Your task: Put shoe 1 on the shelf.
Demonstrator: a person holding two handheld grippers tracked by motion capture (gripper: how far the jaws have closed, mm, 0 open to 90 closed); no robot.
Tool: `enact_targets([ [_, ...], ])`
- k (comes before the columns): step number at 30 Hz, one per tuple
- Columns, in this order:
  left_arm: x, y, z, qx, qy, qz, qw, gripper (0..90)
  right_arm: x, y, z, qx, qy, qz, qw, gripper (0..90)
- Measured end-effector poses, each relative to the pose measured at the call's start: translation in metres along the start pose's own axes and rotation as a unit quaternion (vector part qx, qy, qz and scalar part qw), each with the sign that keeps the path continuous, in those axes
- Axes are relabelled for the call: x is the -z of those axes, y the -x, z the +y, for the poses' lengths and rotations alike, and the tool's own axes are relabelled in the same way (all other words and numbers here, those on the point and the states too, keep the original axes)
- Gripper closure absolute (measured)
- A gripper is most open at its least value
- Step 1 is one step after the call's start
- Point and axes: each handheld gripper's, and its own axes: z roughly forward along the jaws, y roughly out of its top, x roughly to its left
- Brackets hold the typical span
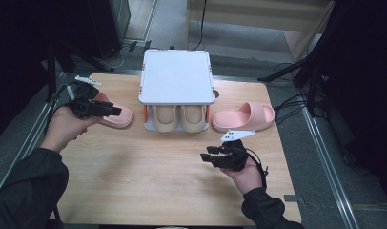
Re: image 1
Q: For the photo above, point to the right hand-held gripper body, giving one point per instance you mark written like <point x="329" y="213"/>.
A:
<point x="234" y="157"/>

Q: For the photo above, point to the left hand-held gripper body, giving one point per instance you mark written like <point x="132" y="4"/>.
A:
<point x="82" y="106"/>

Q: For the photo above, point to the pink slipper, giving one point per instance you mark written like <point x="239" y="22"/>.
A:
<point x="242" y="119"/>
<point x="123" y="117"/>

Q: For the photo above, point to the cream perforated clog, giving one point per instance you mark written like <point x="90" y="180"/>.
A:
<point x="164" y="119"/>
<point x="193" y="119"/>

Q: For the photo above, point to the white two-tier shoe rack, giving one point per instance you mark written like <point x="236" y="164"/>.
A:
<point x="177" y="76"/>

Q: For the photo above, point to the person's right hand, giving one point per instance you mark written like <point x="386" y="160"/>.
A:
<point x="247" y="179"/>

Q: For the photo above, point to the person's left hand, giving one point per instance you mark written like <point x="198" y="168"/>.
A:
<point x="63" y="129"/>

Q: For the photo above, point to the black metal stand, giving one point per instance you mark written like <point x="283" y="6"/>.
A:
<point x="312" y="82"/>
<point x="51" y="73"/>

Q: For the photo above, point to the black tape strip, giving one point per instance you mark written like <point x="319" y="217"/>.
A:
<point x="291" y="198"/>

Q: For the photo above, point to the dark cabinet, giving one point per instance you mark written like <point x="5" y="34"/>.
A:
<point x="110" y="22"/>

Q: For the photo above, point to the black curtain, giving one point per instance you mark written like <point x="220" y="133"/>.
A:
<point x="16" y="47"/>
<point x="366" y="79"/>

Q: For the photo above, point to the light wooden shelf unit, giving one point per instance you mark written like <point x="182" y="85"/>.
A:
<point x="264" y="16"/>

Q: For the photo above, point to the metal floor rail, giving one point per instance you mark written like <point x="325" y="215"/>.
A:
<point x="331" y="171"/>
<point x="23" y="152"/>

